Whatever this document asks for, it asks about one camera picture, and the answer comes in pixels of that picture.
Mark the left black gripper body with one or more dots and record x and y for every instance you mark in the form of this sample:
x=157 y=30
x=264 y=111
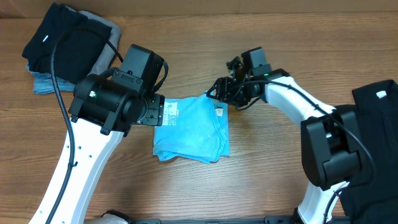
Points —
x=154 y=111

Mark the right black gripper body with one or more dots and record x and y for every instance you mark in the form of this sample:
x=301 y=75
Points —
x=228 y=90

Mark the light blue printed t-shirt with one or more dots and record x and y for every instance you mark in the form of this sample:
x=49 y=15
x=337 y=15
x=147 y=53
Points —
x=195 y=128

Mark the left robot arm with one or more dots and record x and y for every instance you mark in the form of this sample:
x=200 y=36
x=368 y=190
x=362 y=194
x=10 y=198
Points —
x=102 y=113

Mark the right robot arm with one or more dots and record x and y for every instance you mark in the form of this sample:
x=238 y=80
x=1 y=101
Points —
x=331 y=147

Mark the folded grey garment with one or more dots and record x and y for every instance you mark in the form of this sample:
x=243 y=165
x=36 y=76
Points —
x=107 y=54

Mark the folded black garment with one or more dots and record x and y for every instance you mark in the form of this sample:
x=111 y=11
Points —
x=77 y=39

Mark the folded blue jeans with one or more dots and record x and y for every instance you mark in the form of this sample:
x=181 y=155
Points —
x=43 y=83

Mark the black garment at right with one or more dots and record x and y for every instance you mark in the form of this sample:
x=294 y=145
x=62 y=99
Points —
x=376 y=106

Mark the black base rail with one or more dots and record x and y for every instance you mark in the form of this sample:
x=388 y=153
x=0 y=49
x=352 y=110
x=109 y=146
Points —
x=113 y=216

